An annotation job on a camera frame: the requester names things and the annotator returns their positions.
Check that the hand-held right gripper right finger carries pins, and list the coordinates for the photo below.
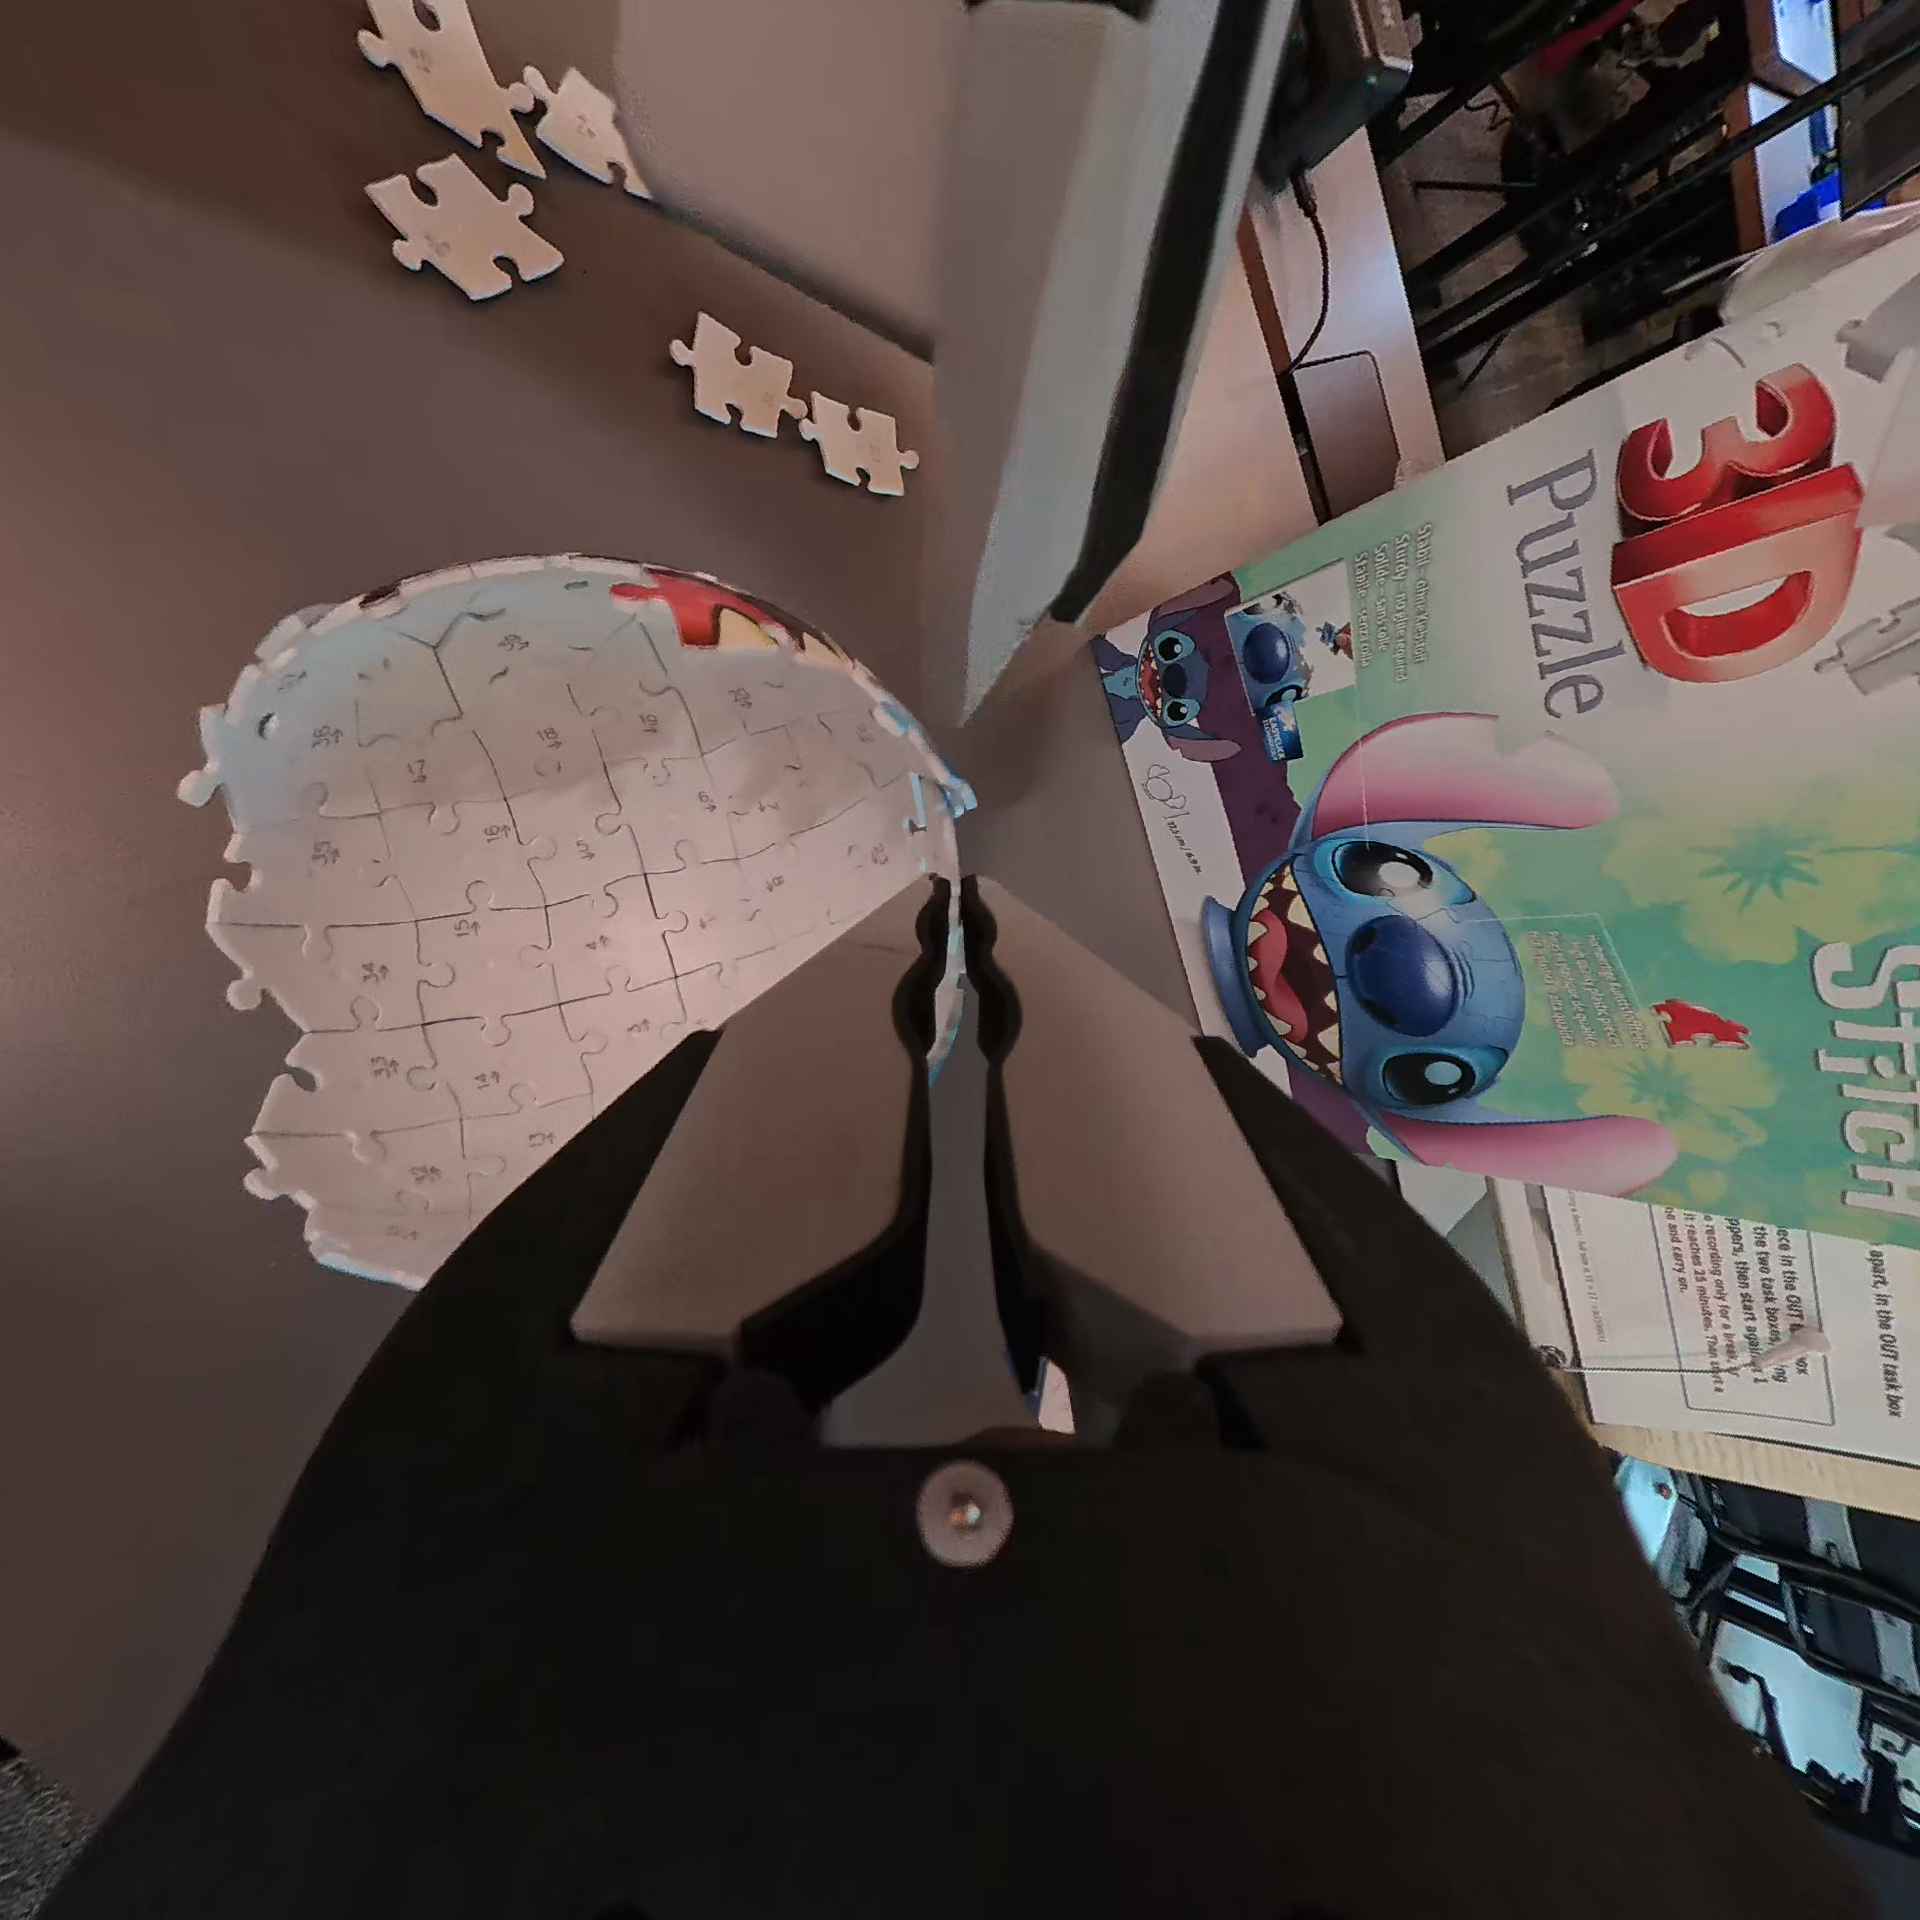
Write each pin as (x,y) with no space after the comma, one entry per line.
(1154,1184)

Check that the cartoon print puzzle box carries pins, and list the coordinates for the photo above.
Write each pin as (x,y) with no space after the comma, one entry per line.
(1650,825)

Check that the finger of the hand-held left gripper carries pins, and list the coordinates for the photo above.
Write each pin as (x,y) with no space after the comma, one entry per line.
(1050,301)

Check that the light wooden desk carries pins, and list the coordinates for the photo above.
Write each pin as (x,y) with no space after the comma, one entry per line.
(1380,301)

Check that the white puzzle piece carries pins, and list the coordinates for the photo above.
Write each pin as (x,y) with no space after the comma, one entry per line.
(858,447)
(579,128)
(465,225)
(434,66)
(734,376)

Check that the puzzle ball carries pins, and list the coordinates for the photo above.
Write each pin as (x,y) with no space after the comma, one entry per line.
(523,902)

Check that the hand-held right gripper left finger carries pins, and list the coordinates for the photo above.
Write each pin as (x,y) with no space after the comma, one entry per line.
(750,1184)

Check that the printed white paper sheet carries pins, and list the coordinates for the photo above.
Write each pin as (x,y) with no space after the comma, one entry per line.
(1681,1320)

